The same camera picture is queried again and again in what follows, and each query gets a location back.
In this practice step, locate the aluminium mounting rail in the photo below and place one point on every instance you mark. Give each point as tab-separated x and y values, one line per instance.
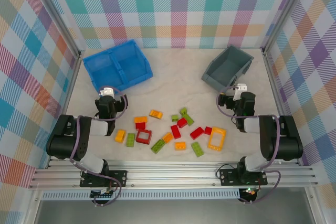
170	176

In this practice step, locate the small black circuit board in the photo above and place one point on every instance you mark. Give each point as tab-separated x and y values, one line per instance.
249	192
102	195

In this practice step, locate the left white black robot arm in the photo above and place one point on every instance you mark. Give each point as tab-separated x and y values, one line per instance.
63	140

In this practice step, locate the aluminium side rail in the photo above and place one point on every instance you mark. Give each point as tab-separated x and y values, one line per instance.
275	87
71	87

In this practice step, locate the red lego window frame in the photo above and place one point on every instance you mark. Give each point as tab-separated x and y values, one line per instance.
137	137

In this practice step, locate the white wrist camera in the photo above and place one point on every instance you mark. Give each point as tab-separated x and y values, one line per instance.
107	91
240	90

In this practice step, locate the orange lego brick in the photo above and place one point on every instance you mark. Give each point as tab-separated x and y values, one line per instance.
180	145
156	114
120	135
168	137
140	119

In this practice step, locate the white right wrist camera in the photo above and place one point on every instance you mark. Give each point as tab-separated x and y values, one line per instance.
240	90

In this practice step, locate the orange lego window frame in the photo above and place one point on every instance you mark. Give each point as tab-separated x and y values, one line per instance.
219	129

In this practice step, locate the grey plastic bin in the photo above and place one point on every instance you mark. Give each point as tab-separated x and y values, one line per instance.
225	69

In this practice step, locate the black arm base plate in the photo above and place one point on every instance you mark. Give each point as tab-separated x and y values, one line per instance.
229	178
118	178

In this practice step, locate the blue divided plastic bin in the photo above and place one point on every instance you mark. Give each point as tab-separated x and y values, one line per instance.
115	64

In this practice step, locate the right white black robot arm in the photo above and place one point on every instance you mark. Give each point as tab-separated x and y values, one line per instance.
286	140

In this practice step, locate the small red lego brick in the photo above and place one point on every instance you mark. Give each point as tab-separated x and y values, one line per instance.
208	130
140	126

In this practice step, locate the aluminium frame post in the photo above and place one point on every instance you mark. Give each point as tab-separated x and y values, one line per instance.
59	15
285	11

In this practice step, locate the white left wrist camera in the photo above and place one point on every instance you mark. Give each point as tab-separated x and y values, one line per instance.
107	91

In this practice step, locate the small green lego brick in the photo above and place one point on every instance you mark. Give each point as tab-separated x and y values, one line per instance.
175	118
183	111

